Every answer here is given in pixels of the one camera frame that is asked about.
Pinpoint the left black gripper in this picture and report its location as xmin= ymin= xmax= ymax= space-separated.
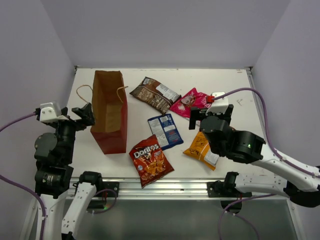
xmin=49 ymin=101 xmax=94 ymax=162

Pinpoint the pink snack bag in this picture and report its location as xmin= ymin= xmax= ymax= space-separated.
xmin=169 ymin=87 xmax=209 ymax=118

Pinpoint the red paper bag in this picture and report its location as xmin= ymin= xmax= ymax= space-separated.
xmin=76 ymin=70 xmax=128 ymax=155

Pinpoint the blue snack bag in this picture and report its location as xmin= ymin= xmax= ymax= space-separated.
xmin=147 ymin=113 xmax=184 ymax=151

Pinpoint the orange kettle chip bag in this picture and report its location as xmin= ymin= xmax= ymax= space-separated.
xmin=183 ymin=131 xmax=219 ymax=171

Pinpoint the brown chip bag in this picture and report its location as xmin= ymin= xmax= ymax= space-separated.
xmin=130 ymin=77 xmax=182 ymax=115

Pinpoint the red Doritos bag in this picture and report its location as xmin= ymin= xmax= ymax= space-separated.
xmin=129 ymin=135 xmax=174 ymax=189

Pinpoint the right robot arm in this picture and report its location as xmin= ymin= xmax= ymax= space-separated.
xmin=189 ymin=104 xmax=320 ymax=208

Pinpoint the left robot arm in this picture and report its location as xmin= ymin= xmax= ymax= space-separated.
xmin=34 ymin=102 xmax=104 ymax=240

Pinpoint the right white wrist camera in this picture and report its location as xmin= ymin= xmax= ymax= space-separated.
xmin=206 ymin=92 xmax=229 ymax=114

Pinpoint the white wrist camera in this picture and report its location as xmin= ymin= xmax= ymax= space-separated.
xmin=39 ymin=101 xmax=63 ymax=123
xmin=206 ymin=92 xmax=229 ymax=114

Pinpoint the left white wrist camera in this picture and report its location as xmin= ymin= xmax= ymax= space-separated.
xmin=39 ymin=101 xmax=63 ymax=123

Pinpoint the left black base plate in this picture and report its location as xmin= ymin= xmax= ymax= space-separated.
xmin=98 ymin=181 xmax=120 ymax=198

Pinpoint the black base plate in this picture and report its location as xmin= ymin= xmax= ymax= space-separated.
xmin=206 ymin=180 xmax=252 ymax=198
xmin=98 ymin=181 xmax=120 ymax=198

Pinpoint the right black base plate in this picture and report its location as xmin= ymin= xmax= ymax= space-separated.
xmin=206 ymin=180 xmax=252 ymax=198

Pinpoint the aluminium mounting rail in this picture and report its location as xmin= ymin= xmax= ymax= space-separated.
xmin=66 ymin=176 xmax=253 ymax=200

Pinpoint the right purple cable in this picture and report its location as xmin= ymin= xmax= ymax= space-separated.
xmin=215 ymin=87 xmax=320 ymax=240

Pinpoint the purple cable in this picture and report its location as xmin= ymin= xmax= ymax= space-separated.
xmin=215 ymin=87 xmax=320 ymax=240
xmin=0 ymin=111 xmax=48 ymax=240

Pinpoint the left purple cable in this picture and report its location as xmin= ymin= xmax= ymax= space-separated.
xmin=0 ymin=111 xmax=48 ymax=240

